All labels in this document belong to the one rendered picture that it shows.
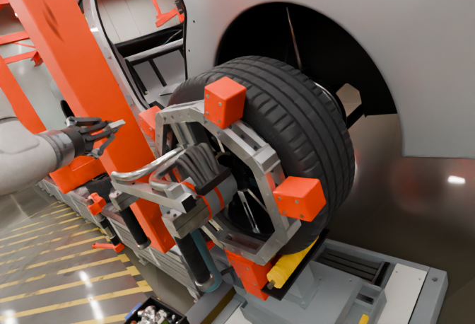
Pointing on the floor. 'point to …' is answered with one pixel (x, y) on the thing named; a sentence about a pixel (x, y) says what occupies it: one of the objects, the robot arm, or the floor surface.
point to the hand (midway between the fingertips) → (114, 126)
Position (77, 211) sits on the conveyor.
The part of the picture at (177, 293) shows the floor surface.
